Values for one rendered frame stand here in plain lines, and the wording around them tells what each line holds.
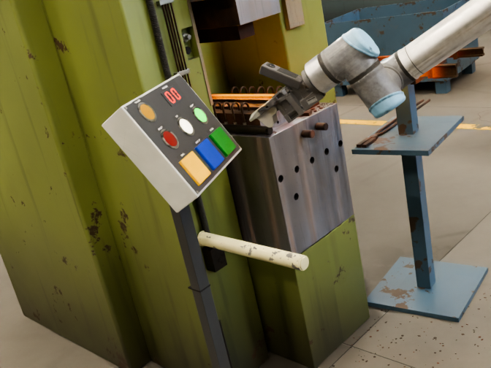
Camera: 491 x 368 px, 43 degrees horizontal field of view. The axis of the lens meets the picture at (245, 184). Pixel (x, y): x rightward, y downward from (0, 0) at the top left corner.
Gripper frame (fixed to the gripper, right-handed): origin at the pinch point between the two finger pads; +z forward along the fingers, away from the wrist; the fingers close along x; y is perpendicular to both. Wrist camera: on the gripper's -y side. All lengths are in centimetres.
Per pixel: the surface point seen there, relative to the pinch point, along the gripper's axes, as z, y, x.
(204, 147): 10.3, -1.3, -12.7
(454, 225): 17, 112, 144
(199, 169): 10.0, 1.9, -21.6
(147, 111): 10.9, -17.2, -22.3
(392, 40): 43, 41, 415
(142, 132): 11.4, -13.8, -29.0
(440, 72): -34, 30, 67
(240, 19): -1.0, -24.6, 33.6
